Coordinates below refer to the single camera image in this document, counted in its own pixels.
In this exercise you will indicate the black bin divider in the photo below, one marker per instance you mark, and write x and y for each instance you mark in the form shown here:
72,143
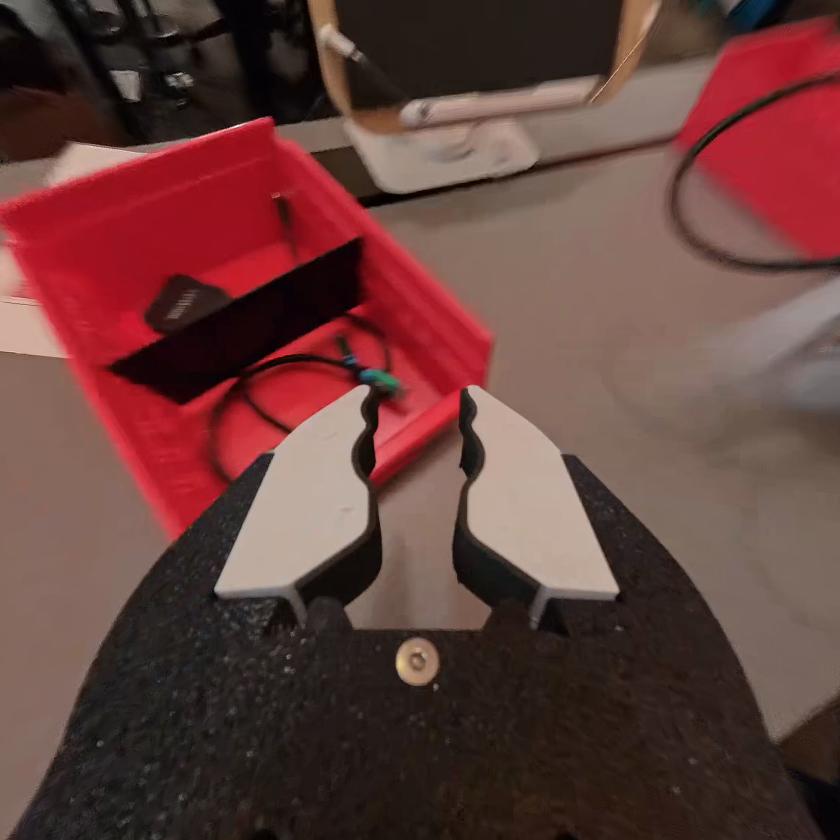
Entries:
249,321

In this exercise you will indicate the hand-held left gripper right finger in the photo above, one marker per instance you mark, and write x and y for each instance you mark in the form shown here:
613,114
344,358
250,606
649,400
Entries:
531,518

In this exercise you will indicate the black switch box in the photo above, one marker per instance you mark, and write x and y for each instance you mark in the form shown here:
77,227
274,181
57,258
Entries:
187,305

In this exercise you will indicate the red plastic bin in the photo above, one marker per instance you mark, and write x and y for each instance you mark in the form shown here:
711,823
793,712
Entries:
131,229
774,131

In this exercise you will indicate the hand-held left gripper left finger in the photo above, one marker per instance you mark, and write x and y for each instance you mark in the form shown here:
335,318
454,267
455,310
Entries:
308,512

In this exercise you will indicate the grey desk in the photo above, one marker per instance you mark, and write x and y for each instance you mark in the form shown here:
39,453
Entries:
590,295

